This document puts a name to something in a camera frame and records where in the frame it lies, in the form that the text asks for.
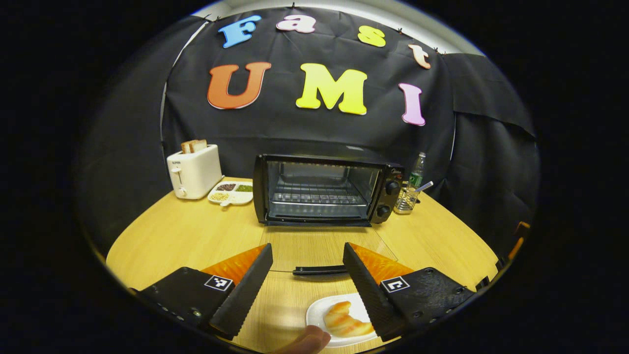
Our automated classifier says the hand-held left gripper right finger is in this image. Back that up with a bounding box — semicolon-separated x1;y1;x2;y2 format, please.
343;242;476;342

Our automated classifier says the clear plastic water bottle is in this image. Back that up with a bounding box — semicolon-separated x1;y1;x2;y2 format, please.
406;152;427;198

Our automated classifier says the black backdrop cloth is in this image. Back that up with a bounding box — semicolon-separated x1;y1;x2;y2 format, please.
79;6;541;256

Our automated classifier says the white toaster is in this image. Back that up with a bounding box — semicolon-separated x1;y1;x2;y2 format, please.
167;144;223;200

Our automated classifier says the clear glass jar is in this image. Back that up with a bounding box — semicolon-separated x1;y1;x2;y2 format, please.
394;184;418;215

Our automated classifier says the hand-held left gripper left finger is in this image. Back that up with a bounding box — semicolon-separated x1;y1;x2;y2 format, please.
133;243;274;341

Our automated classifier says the black electric oven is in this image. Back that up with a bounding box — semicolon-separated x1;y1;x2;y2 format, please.
253;153;406;276

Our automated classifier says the white divided plate with grains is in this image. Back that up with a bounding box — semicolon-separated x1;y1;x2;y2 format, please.
207;181;254;207

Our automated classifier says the golden croissant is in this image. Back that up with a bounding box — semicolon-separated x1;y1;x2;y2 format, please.
323;301;375;338

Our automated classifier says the white oval plate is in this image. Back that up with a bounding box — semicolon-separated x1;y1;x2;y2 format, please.
306;294;379;348

